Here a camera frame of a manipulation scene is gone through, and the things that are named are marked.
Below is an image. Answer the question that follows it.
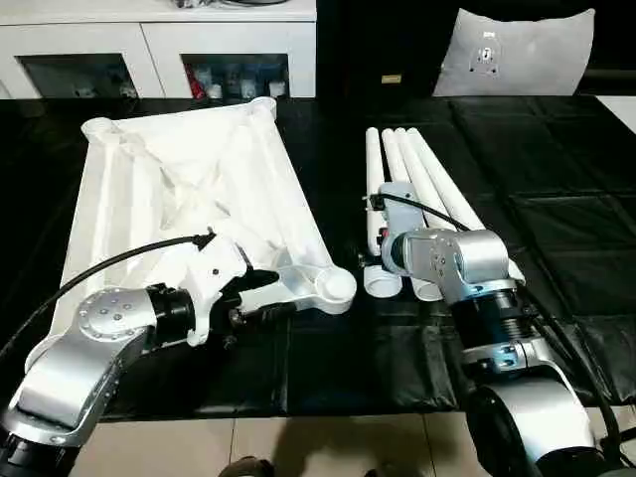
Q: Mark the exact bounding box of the white flat board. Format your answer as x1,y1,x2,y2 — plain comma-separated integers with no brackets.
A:
596,95,636,135

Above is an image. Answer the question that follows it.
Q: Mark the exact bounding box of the dark grey robot foot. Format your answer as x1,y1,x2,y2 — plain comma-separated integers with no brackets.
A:
217,455,277,477

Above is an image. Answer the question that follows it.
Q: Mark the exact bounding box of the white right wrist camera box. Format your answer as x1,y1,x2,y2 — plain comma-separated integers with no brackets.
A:
378,181,430,261

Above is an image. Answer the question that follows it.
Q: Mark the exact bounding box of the black box with yellow label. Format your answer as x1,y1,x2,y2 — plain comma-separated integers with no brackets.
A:
316,0,458,100

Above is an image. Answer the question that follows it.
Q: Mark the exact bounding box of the black bag with cables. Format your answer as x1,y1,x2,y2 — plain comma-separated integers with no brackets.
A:
169,0,291,9

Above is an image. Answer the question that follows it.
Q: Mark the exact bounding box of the white cabinet with glass doors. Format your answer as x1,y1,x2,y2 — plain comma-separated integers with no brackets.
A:
0,0,319,100

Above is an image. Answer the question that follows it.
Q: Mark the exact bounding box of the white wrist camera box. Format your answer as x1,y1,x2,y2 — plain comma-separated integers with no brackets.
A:
167,233,256,346
378,181,430,261

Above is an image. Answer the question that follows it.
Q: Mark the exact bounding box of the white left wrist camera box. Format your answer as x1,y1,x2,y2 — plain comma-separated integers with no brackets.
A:
167,233,256,346

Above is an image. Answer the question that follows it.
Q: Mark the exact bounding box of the white plastic bag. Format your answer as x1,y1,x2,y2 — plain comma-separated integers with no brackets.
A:
433,8,597,98

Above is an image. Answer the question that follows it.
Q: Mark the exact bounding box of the white plastic table top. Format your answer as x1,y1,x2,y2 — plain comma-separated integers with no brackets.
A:
50,95,359,371

